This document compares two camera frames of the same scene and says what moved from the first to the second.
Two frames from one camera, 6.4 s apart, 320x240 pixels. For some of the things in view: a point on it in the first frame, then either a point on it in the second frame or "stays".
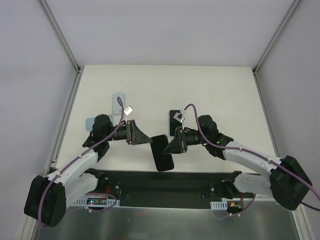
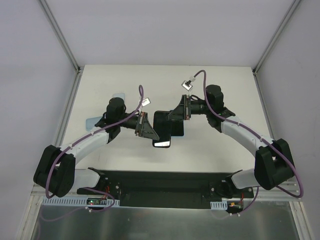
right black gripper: [181, 140] to [187, 107]
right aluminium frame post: [292, 9] stays
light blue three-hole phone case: [173, 122] stays
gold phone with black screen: [173, 122] stays
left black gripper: [130, 132] to [140, 123]
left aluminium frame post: [59, 35] stays
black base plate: [164, 189] stays
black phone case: [163, 161] to [162, 127]
